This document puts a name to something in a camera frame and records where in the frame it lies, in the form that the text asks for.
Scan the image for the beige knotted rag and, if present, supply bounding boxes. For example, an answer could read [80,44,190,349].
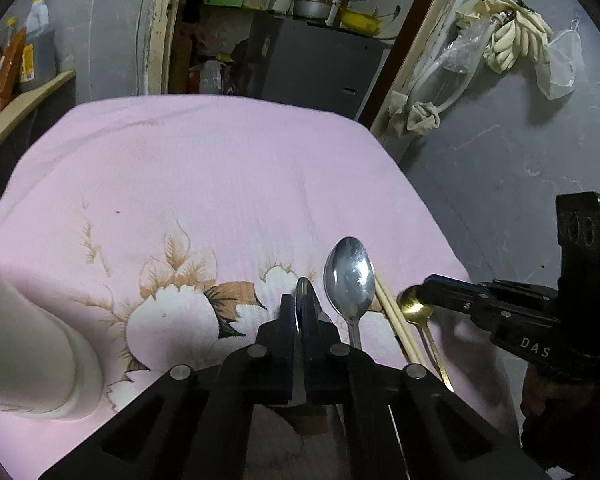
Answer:
[389,91,441,137]

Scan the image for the yellow basin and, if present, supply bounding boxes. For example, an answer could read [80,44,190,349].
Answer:
[340,7,383,31]

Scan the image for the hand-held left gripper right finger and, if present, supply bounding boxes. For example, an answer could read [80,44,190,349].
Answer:
[300,287,551,480]

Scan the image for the wooden chopstick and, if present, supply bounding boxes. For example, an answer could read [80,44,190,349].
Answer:
[374,275,421,367]
[380,277,427,367]

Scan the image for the white door frame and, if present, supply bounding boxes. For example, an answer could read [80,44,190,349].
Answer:
[140,0,461,136]

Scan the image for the gold spoon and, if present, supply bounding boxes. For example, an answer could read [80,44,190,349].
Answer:
[396,285,456,394]

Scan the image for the orange seasoning packet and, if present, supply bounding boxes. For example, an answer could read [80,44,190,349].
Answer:
[0,27,28,113]

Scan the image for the steel spoon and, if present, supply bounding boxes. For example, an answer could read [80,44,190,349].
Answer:
[295,276,315,326]
[323,236,376,351]

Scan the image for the steel pot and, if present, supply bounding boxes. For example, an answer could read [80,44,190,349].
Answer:
[292,0,333,20]

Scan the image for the clear plastic jug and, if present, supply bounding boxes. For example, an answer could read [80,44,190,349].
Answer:
[200,60,226,93]

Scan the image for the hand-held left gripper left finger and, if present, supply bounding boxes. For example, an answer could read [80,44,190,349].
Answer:
[40,294,301,480]

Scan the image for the beige rubber gloves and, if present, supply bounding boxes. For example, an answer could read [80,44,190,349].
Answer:
[455,0,553,75]

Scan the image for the white utensil holder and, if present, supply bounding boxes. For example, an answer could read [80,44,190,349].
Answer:
[0,250,103,422]

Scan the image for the clear plastic bag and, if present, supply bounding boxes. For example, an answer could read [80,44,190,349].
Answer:
[440,27,486,76]

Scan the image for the grey small fridge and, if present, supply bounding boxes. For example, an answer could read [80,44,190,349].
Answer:
[247,12,391,121]

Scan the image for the beige kitchen counter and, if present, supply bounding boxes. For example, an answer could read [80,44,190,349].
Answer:
[0,70,76,171]

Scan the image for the person's right hand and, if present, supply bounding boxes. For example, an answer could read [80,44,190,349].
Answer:
[521,367,598,423]

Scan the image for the pink floral tablecloth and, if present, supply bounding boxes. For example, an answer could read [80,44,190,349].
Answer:
[0,95,523,480]

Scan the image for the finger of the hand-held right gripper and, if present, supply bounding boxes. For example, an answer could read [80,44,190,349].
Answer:
[426,273,486,295]
[420,282,496,326]

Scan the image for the dark oil jug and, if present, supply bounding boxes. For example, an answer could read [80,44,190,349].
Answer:
[22,0,58,86]

